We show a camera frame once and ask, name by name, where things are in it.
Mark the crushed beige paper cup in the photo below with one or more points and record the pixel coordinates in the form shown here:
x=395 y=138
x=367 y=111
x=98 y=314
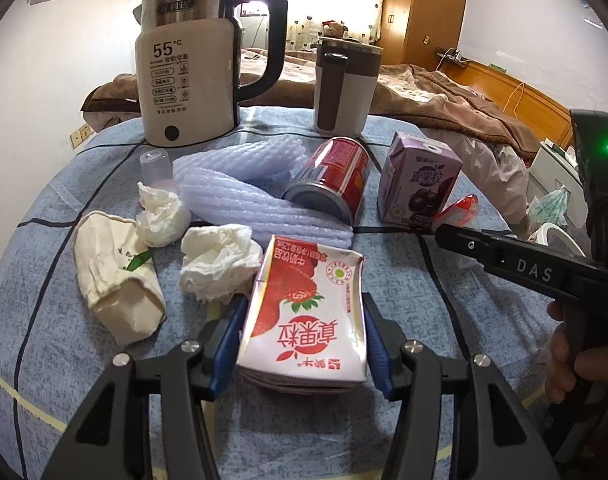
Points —
x=113 y=275

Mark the person's right hand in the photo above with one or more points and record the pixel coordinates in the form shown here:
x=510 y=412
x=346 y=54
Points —
x=561 y=360

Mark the bed with brown blanket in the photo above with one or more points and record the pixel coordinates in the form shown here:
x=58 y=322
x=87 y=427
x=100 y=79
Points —
x=524 y=95

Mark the wooden wardrobe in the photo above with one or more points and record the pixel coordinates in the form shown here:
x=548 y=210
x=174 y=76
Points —
x=424 y=5

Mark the white trash bin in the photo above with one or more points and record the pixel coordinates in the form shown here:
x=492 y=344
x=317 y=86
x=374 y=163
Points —
x=559 y=240

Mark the red drink can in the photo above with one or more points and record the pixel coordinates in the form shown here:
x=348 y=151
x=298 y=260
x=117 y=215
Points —
x=339 y=175

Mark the brown and white travel mug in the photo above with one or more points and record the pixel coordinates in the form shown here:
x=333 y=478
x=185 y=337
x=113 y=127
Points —
x=351 y=95

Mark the brown teddy bear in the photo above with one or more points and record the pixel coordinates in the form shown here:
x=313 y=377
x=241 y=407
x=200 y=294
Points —
x=335 y=29

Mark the lavender foam net sleeve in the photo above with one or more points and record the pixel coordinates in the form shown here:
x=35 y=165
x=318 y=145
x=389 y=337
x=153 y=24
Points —
x=244 y=210
x=244 y=160

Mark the purple juice carton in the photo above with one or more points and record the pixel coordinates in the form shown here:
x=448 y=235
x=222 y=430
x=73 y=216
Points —
x=419 y=180

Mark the small clear plastic cap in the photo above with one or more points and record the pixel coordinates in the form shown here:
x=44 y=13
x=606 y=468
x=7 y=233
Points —
x=155 y=172

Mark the white nightstand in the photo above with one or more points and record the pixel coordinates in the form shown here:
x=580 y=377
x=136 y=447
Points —
x=551 y=165

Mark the strawberry milk carton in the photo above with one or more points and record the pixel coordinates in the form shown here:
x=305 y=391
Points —
x=304 y=320

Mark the small wall shelf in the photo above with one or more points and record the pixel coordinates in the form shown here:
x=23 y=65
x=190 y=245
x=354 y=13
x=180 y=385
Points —
x=454 y=57

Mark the wall power socket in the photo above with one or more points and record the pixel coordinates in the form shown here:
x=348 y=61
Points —
x=81 y=135

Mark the brown blanket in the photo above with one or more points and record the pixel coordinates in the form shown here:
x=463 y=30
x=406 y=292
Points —
x=424 y=95

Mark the steel and cream electric kettle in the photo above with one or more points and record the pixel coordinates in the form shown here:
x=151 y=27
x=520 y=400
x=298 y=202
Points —
x=183 y=85

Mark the pink bed sheet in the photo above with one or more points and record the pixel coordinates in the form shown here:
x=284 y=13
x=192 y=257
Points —
x=489 y=175

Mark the white tissue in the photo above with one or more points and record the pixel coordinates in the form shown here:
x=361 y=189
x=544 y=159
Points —
x=161 y=217
x=218 y=260

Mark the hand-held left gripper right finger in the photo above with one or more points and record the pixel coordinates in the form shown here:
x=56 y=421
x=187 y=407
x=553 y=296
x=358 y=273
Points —
x=379 y=360

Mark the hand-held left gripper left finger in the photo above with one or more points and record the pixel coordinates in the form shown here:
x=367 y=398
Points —
x=224 y=355

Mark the blue checked tablecloth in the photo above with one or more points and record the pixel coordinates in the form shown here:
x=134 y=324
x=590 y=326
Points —
x=58 y=360

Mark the red plastic wrapper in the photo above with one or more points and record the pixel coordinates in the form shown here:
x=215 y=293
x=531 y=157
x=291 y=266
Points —
x=456 y=212

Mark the green printed plastic bag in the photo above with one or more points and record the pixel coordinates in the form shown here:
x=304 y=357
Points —
x=549 y=206

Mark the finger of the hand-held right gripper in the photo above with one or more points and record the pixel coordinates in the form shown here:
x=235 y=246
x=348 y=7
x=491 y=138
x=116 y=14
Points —
x=464 y=242

